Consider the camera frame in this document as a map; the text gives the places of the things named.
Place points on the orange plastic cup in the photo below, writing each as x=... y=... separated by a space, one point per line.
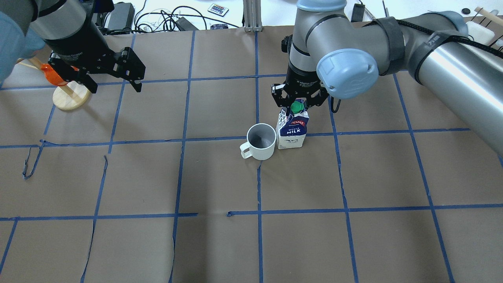
x=52 y=76

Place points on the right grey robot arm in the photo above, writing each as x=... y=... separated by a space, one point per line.
x=329 y=57

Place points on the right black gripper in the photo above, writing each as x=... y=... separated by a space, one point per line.
x=300 y=79

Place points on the remote control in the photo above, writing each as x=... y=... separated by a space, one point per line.
x=218 y=10

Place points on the blue white milk carton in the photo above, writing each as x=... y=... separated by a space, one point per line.
x=291 y=128

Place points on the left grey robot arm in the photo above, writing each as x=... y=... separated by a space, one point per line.
x=67 y=27

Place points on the black box on desk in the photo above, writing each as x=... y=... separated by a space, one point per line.
x=358 y=12

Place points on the black power adapter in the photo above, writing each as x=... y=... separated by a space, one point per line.
x=182 y=24

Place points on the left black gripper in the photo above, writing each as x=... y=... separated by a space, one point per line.
x=80 y=48

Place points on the white ceramic mug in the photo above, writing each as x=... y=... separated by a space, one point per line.
x=260 y=142

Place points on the aluminium frame post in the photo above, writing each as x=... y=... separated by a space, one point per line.
x=252 y=15

